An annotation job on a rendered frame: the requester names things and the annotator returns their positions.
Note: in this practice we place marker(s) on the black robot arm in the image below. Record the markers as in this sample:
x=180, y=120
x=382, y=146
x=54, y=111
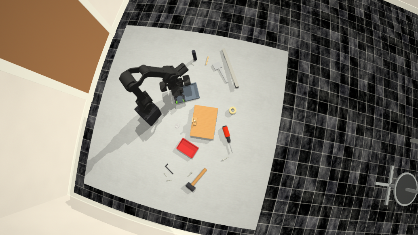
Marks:
x=168, y=73

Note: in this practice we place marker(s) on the light wooden board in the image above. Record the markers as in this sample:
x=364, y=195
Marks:
x=206, y=120

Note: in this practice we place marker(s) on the black mallet with wooden handle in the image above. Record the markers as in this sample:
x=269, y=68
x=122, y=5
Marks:
x=191, y=185

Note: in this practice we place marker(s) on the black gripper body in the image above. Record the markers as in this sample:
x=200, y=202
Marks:
x=186, y=81

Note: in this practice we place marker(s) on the red screwdriver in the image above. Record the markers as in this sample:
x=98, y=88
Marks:
x=227, y=135

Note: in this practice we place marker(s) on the red open tray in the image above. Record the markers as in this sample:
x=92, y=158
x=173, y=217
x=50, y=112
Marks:
x=187, y=148

